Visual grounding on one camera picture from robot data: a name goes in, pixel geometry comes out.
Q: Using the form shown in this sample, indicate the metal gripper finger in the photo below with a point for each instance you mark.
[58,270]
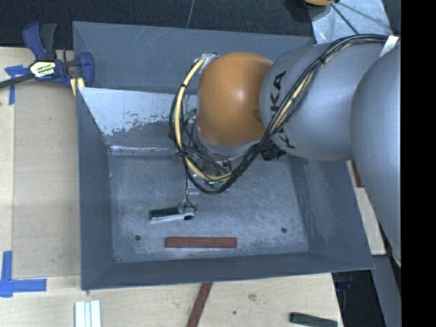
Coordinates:
[170,217]
[163,212]

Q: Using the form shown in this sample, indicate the red-brown flat block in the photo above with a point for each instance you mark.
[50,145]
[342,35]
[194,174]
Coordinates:
[199,305]
[201,242]

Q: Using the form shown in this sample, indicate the grey metal bin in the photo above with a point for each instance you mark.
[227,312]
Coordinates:
[259,216]

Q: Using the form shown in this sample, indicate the pale wood flat board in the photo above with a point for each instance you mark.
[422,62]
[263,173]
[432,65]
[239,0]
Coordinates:
[44,182]

